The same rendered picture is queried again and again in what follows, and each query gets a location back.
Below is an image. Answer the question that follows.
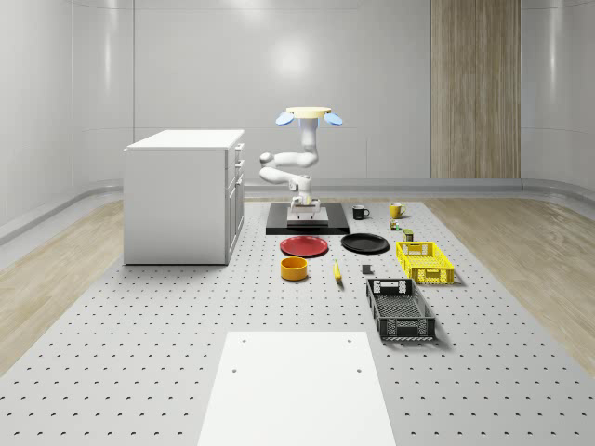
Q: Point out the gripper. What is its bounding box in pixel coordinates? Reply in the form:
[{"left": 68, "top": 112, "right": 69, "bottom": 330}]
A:
[{"left": 288, "top": 199, "right": 323, "bottom": 220}]

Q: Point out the yellow bowl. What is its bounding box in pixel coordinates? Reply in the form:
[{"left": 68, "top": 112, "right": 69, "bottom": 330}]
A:
[{"left": 280, "top": 256, "right": 309, "bottom": 282}]

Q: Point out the black stove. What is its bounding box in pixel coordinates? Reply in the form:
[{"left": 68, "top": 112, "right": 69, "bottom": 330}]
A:
[{"left": 265, "top": 201, "right": 350, "bottom": 236}]

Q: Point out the red plate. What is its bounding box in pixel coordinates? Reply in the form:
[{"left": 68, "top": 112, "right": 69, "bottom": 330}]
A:
[{"left": 279, "top": 235, "right": 330, "bottom": 257}]

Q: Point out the black plate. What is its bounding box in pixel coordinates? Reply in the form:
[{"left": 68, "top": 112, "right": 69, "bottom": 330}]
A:
[{"left": 340, "top": 232, "right": 390, "bottom": 255}]

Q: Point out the white cabinet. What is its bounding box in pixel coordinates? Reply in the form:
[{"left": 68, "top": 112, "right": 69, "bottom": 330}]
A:
[{"left": 123, "top": 128, "right": 246, "bottom": 267}]

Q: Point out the yellow basket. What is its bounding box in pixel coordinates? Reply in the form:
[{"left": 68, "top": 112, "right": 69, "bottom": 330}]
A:
[{"left": 395, "top": 241, "right": 456, "bottom": 285}]

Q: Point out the dark grey basket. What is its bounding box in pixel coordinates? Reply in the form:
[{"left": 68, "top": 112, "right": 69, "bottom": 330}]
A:
[{"left": 364, "top": 277, "right": 438, "bottom": 343}]

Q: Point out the white board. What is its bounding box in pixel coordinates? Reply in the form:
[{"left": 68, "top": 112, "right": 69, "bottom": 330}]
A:
[{"left": 197, "top": 331, "right": 397, "bottom": 446}]

